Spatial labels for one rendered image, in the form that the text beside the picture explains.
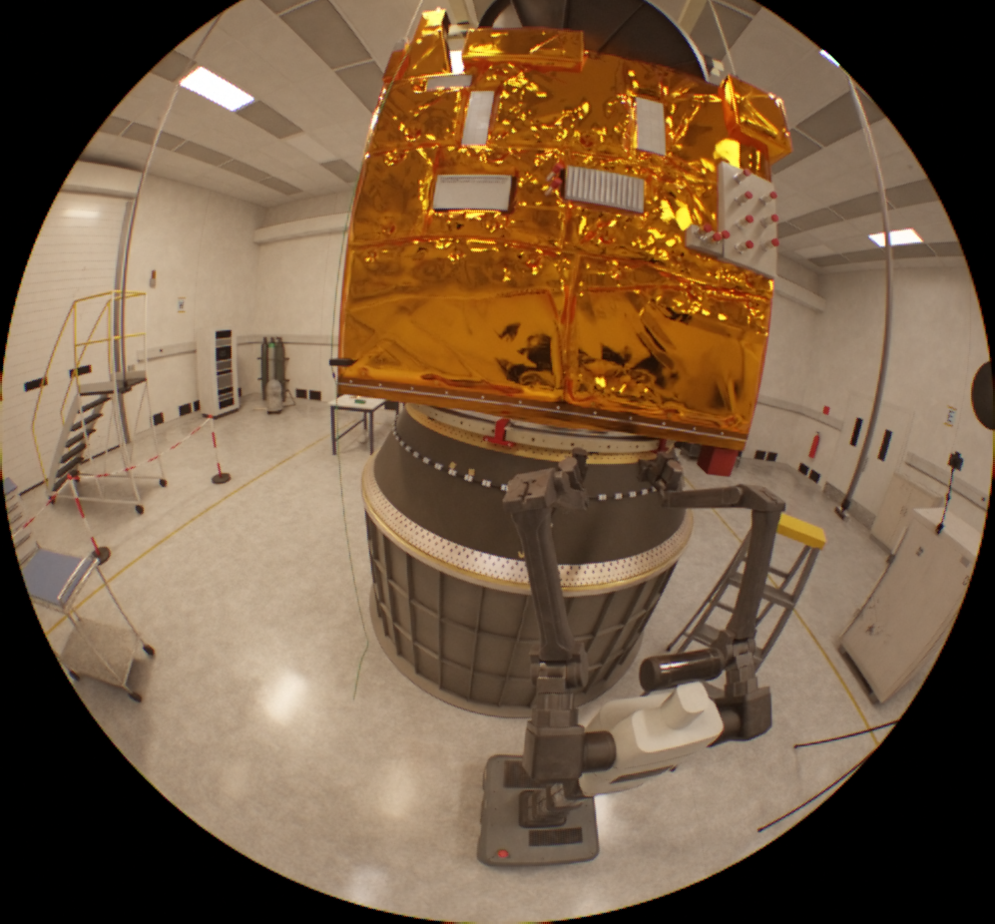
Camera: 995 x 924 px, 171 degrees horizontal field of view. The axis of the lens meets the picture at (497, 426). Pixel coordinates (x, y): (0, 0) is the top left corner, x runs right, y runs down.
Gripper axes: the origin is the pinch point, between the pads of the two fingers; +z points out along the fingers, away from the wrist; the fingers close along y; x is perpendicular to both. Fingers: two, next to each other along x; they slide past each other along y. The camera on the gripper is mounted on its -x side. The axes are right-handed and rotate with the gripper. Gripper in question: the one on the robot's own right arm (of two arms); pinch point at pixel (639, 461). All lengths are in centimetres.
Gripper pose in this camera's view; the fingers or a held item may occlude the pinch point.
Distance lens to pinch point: 135.0
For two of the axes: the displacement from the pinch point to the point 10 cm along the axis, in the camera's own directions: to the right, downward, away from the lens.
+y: -9.6, -0.2, -2.8
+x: -1.5, 8.8, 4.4
